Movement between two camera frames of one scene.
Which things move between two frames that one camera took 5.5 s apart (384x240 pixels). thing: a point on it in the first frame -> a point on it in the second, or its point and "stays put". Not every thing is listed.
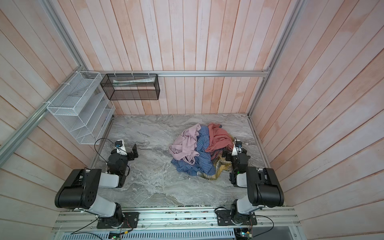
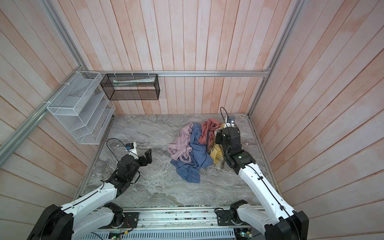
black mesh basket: (131, 86) stays put
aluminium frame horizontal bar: (251, 72) stays put
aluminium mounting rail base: (271, 223) stays put
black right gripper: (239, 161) -> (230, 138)
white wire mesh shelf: (84, 107) stays put
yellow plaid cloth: (221, 164) -> (216, 151)
